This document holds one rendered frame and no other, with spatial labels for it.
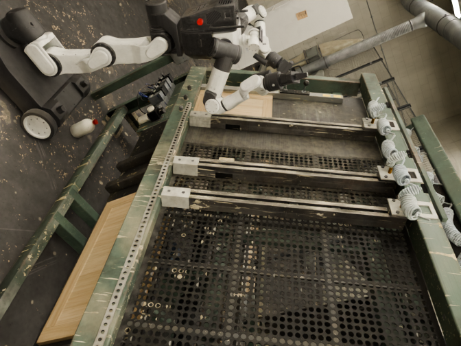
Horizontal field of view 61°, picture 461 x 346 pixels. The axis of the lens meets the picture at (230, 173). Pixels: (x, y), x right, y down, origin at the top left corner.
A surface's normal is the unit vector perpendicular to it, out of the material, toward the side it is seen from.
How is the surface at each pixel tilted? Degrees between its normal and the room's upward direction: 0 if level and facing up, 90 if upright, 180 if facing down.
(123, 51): 90
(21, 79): 0
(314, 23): 90
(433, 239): 60
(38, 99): 0
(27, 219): 0
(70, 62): 90
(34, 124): 90
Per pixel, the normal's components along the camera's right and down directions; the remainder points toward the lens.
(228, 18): -0.10, 0.63
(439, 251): 0.04, -0.77
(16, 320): 0.88, -0.31
